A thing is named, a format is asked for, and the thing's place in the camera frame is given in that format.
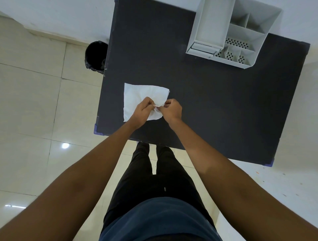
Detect person's left forearm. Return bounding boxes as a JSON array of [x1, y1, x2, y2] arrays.
[[0, 119, 139, 241]]

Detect black trash bin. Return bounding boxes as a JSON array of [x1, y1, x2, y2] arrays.
[[84, 41, 109, 75]]

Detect white paper napkin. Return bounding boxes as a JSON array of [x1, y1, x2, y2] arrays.
[[123, 83, 170, 122]]

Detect person's right hand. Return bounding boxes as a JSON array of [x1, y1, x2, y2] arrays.
[[157, 98, 183, 124]]

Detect person's left hand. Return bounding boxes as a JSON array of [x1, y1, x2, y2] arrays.
[[130, 97, 156, 128]]

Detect black table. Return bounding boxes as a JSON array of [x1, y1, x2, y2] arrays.
[[94, 0, 311, 167]]

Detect person's black trousers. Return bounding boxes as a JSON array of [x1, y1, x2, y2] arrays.
[[101, 142, 217, 234]]

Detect person's blue shirt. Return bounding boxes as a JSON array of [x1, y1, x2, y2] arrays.
[[99, 197, 223, 241]]

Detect white plastic organizer rack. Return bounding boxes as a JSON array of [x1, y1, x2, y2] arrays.
[[185, 0, 283, 69]]

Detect person's right forearm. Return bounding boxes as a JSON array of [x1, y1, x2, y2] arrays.
[[168, 118, 318, 241]]

